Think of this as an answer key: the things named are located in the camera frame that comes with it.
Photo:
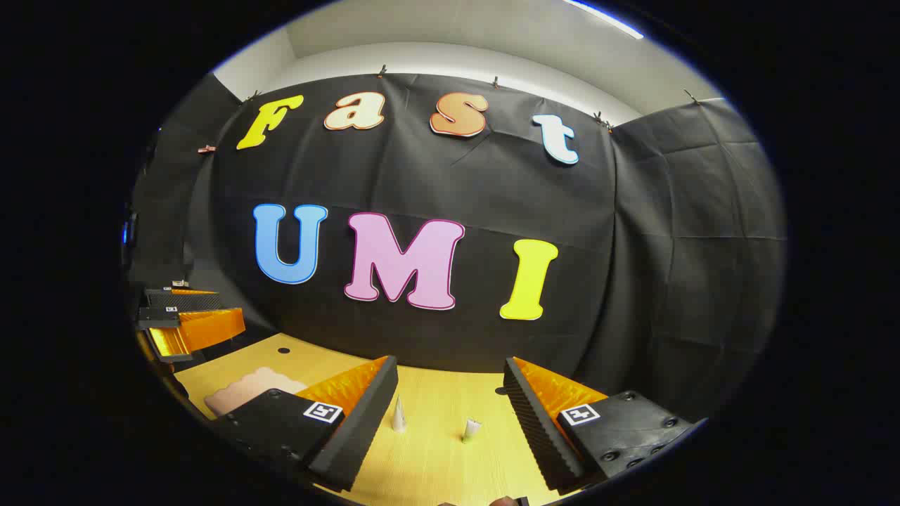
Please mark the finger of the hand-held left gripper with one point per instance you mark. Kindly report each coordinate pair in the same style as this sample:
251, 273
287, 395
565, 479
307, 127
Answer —
204, 329
186, 301

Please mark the white skin care tube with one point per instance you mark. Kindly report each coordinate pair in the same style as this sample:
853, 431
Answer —
399, 420

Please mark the green skin care tube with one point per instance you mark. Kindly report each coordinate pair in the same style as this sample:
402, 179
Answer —
471, 429

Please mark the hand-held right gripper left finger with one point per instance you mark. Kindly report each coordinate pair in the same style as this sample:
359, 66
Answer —
365, 429

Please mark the pink suitcase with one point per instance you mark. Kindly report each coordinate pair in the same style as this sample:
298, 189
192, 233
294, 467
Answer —
242, 393

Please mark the black backdrop cloth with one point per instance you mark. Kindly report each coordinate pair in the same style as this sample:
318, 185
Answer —
457, 176

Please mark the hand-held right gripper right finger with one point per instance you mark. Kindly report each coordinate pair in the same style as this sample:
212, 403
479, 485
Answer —
534, 429

